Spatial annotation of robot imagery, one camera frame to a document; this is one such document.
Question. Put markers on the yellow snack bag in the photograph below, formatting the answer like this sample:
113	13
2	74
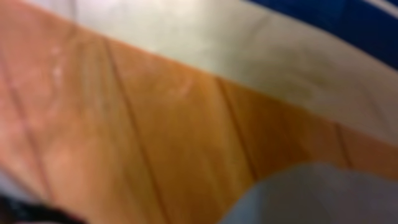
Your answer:
201	111

